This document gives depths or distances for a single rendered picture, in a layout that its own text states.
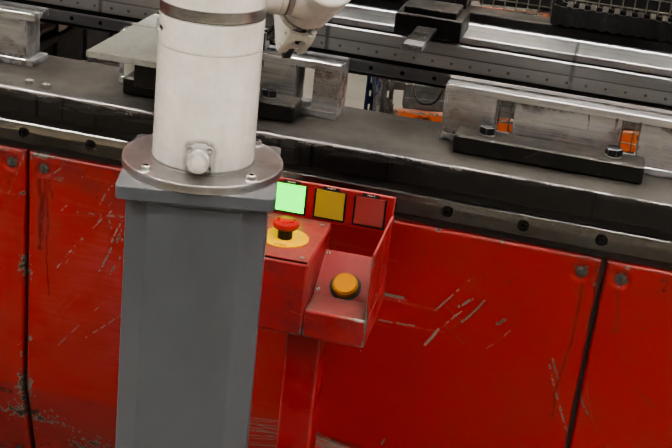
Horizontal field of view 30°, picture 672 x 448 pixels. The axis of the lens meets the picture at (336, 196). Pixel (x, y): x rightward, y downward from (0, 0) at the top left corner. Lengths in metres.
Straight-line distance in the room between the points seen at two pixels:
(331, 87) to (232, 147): 0.67
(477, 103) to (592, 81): 0.31
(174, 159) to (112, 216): 0.73
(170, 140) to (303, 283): 0.44
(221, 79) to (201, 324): 0.29
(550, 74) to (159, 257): 1.04
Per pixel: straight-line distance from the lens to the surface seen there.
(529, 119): 2.04
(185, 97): 1.41
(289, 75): 2.10
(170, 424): 1.56
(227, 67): 1.40
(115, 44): 1.97
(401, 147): 2.00
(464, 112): 2.05
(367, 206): 1.90
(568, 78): 2.29
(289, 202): 1.93
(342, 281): 1.87
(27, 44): 2.27
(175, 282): 1.47
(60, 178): 2.17
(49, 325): 2.30
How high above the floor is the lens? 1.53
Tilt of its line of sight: 22 degrees down
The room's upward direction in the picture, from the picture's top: 6 degrees clockwise
